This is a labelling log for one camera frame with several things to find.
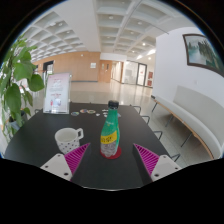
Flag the flat round red coaster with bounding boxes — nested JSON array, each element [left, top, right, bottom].
[[99, 146, 123, 160]]

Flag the clear acrylic sign stand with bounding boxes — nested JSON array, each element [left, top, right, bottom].
[[43, 72, 72, 115]]

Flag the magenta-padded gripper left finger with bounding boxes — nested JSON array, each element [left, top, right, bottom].
[[39, 142, 94, 184]]

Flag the recessed ceiling lights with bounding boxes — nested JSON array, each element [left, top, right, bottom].
[[49, 14, 156, 61]]

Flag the white dotted mug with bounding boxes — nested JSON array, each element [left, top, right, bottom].
[[54, 127, 85, 155]]

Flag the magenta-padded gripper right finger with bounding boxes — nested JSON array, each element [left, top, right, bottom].
[[132, 142, 183, 186]]

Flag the dark-framed landscape painting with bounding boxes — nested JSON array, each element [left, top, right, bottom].
[[182, 33, 224, 78]]

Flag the green leafy potted plant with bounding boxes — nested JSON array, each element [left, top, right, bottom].
[[0, 36, 46, 141]]

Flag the glass double door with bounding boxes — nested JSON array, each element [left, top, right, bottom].
[[121, 60, 148, 86]]

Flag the long white bench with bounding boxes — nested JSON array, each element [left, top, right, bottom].
[[151, 84, 224, 160]]

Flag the green plastic drink bottle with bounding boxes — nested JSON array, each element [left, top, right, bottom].
[[100, 99, 120, 158]]

